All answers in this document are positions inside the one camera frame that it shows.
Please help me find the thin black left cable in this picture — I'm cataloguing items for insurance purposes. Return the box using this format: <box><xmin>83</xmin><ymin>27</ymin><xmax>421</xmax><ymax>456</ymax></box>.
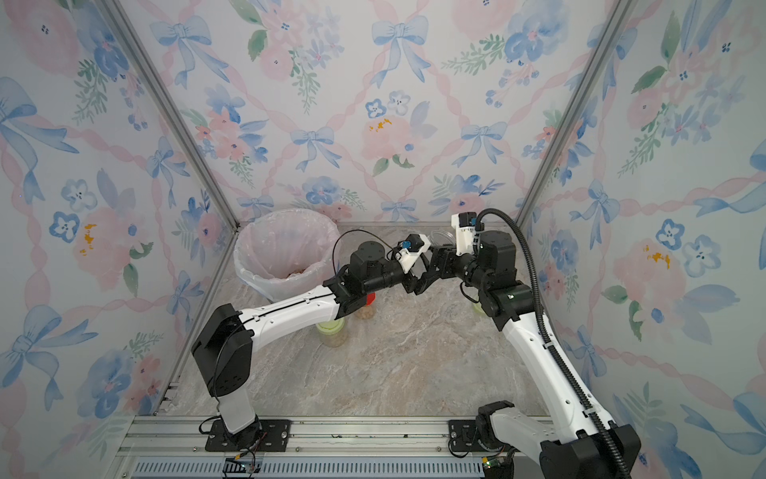
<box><xmin>330</xmin><ymin>228</ymin><xmax>402</xmax><ymax>283</ymax></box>

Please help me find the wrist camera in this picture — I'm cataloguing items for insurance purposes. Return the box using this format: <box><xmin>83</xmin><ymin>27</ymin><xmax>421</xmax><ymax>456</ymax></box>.
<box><xmin>451</xmin><ymin>212</ymin><xmax>477</xmax><ymax>257</ymax></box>
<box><xmin>393</xmin><ymin>234</ymin><xmax>431</xmax><ymax>273</ymax></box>

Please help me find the grey mesh trash bin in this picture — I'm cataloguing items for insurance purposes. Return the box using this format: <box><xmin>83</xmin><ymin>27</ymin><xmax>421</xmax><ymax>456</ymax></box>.
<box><xmin>243</xmin><ymin>277</ymin><xmax>281</xmax><ymax>303</ymax></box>

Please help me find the aluminium corner post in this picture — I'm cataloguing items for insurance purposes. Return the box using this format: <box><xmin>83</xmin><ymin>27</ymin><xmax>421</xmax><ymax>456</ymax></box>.
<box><xmin>517</xmin><ymin>0</ymin><xmax>636</xmax><ymax>227</ymax></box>
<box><xmin>95</xmin><ymin>1</ymin><xmax>241</xmax><ymax>233</ymax></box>

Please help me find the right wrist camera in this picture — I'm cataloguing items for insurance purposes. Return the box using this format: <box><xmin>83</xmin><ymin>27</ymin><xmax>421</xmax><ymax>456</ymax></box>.
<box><xmin>451</xmin><ymin>212</ymin><xmax>477</xmax><ymax>257</ymax></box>

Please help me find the red lid peanut jar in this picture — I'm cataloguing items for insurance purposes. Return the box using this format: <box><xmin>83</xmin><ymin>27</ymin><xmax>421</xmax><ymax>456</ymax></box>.
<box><xmin>355</xmin><ymin>293</ymin><xmax>376</xmax><ymax>321</ymax></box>

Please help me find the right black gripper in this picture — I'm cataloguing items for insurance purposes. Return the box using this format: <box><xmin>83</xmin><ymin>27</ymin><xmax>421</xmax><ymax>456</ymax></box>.
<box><xmin>420</xmin><ymin>240</ymin><xmax>491</xmax><ymax>293</ymax></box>

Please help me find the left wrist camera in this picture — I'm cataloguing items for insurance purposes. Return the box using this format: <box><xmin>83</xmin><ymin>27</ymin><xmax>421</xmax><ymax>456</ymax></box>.
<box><xmin>393</xmin><ymin>234</ymin><xmax>431</xmax><ymax>273</ymax></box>

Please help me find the right aluminium corner post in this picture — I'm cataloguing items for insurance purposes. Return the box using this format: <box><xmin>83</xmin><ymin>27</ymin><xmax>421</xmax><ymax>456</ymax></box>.
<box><xmin>517</xmin><ymin>0</ymin><xmax>636</xmax><ymax>227</ymax></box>

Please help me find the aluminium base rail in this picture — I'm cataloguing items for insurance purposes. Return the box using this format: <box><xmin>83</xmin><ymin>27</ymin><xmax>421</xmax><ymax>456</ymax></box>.
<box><xmin>104</xmin><ymin>415</ymin><xmax>630</xmax><ymax>479</ymax></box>

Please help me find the left aluminium corner post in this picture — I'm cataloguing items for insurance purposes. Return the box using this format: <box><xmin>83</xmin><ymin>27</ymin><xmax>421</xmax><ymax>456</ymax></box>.
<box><xmin>95</xmin><ymin>1</ymin><xmax>241</xmax><ymax>233</ymax></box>

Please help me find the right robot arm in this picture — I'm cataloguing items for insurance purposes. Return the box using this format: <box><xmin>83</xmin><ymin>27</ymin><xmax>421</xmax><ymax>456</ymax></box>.
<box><xmin>425</xmin><ymin>232</ymin><xmax>640</xmax><ymax>478</ymax></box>

